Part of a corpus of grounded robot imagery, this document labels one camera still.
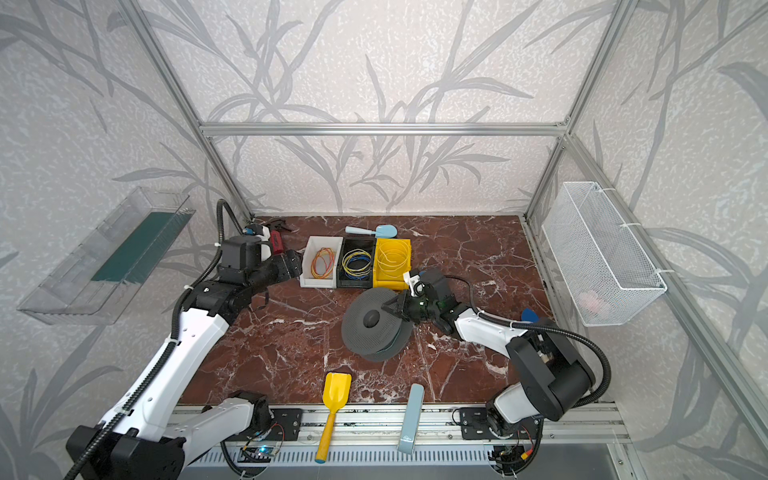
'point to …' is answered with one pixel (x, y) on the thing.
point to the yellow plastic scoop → (336, 396)
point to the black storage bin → (364, 243)
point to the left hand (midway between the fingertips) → (294, 250)
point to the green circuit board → (256, 455)
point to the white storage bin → (319, 262)
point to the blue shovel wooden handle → (529, 315)
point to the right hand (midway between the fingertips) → (383, 298)
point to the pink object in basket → (591, 301)
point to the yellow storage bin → (381, 281)
